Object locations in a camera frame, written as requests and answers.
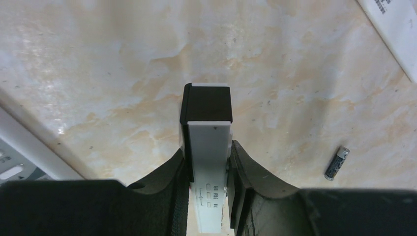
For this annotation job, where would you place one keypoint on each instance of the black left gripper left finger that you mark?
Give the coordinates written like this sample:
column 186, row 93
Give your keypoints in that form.
column 156, row 205

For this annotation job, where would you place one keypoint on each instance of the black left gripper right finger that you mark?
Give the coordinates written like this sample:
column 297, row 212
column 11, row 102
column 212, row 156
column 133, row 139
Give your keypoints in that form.
column 261, row 204

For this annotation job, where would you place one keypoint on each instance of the white remote battery cover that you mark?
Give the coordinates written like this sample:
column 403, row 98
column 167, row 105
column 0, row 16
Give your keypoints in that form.
column 396, row 23

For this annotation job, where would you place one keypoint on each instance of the grey remote control with buttons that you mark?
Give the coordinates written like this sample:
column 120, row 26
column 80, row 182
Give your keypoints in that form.
column 25, row 157

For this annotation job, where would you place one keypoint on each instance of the black AAA battery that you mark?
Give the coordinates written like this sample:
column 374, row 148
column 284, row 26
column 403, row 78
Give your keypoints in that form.
column 336, row 163

